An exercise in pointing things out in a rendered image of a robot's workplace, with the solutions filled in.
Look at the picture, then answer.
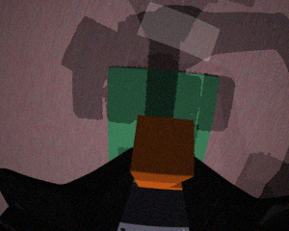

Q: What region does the orange block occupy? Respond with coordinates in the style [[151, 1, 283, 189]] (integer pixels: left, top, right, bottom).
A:
[[130, 115, 195, 190]]

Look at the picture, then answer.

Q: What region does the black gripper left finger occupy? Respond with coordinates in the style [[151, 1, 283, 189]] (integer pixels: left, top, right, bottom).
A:
[[0, 147, 134, 231]]

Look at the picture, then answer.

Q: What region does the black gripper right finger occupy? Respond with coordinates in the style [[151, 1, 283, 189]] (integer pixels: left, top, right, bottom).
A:
[[182, 158, 289, 231]]

